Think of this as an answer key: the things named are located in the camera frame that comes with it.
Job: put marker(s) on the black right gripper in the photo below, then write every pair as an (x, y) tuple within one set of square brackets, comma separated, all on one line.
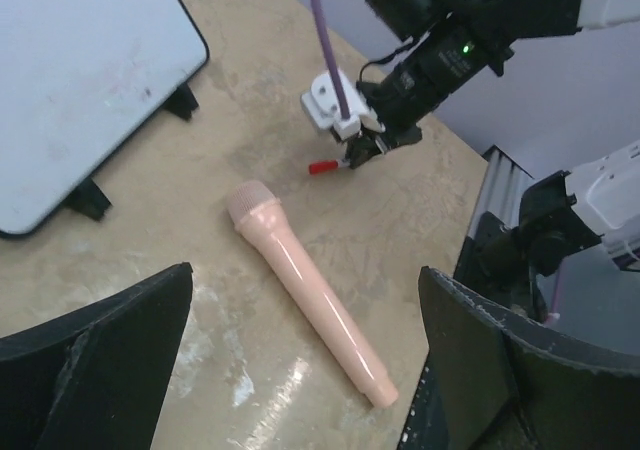
[(397, 132)]

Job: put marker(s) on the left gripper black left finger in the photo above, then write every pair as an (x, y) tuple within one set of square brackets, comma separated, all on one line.
[(96, 378)]

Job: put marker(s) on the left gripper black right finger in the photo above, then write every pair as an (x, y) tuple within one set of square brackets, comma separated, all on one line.
[(494, 379)]

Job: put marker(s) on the red capped whiteboard marker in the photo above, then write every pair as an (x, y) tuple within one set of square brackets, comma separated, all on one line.
[(324, 166)]

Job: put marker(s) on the white whiteboard black frame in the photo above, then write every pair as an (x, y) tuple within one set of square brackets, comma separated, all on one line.
[(78, 78)]

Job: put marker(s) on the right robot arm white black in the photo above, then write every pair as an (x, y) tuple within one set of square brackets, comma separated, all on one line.
[(444, 43)]

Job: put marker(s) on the pink toy microphone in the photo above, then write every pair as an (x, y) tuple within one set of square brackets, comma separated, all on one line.
[(258, 216)]

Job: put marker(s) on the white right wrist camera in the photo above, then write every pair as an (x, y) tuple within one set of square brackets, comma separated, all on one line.
[(322, 107)]

